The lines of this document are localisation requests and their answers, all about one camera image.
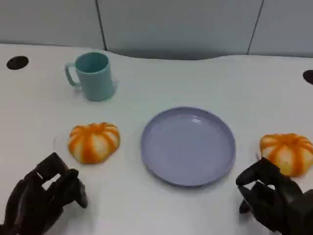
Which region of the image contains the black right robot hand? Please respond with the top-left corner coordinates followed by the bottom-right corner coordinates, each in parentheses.
top-left (236, 158), bottom-right (313, 235)

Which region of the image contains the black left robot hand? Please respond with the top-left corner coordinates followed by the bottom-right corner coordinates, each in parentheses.
top-left (0, 152), bottom-right (89, 235)

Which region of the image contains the lilac plate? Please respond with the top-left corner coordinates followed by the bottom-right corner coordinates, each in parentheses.
top-left (140, 106), bottom-right (237, 188)

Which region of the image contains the orange and white toy bread roll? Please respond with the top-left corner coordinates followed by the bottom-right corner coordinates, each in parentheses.
top-left (259, 133), bottom-right (313, 177)
top-left (67, 122), bottom-right (121, 165)

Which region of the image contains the pale green mug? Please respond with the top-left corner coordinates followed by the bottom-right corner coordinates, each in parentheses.
top-left (65, 51), bottom-right (116, 102)

